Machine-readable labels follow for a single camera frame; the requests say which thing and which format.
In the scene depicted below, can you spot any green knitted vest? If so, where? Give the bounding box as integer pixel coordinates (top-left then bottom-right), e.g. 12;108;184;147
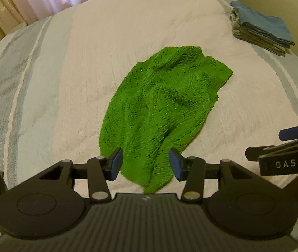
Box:
99;46;233;193

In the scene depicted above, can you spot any folded grey-green garment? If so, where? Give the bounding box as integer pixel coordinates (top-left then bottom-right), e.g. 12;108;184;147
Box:
229;9;287;56

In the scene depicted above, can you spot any grey patterned bedspread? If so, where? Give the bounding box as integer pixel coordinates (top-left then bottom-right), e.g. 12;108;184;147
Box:
0;0;298;193

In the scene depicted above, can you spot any folded blue garment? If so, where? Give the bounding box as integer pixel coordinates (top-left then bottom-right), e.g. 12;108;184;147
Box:
231;1;295;48

